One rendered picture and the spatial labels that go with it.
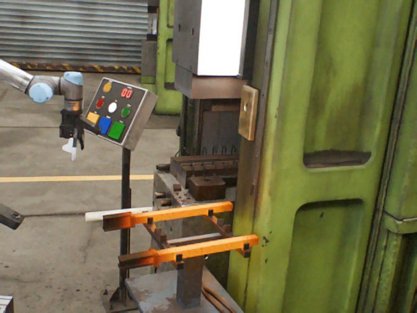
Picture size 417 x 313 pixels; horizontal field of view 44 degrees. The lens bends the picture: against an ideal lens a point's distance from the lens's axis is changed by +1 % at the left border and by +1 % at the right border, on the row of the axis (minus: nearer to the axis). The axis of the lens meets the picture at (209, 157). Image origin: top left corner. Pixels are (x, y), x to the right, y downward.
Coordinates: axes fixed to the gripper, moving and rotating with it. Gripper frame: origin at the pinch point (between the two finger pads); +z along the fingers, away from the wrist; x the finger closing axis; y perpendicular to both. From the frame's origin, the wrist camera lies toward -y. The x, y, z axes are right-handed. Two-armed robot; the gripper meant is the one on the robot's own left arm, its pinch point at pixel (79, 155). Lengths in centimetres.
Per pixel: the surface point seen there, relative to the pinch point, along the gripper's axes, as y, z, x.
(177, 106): -9, 80, -457
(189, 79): -46, -40, 22
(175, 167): -42.1, -2.4, 11.9
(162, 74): 13, 39, -454
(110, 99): -6.3, -18.3, -31.9
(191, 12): -45, -64, 19
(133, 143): -20.4, -2.6, -15.6
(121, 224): -30, -1, 65
